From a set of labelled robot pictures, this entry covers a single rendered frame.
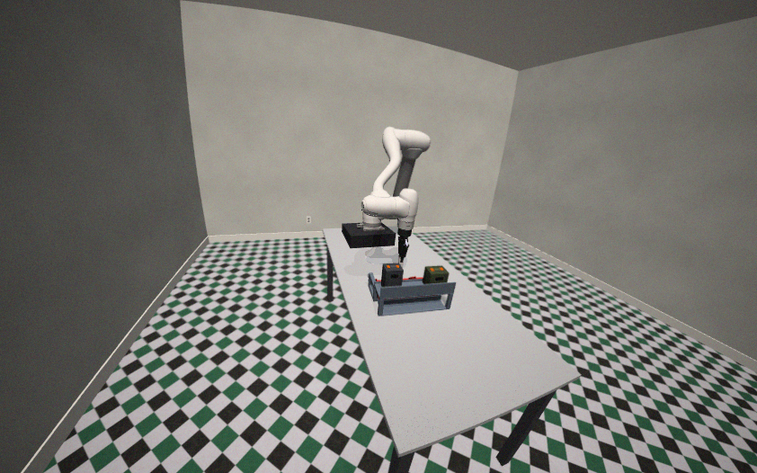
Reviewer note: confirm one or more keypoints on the olive green case with orange latches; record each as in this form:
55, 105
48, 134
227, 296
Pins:
435, 274

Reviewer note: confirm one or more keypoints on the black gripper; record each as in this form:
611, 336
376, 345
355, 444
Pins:
402, 244

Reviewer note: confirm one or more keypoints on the black case with orange latches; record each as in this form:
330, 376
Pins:
392, 275

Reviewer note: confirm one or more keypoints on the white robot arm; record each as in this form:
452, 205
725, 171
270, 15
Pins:
379, 205

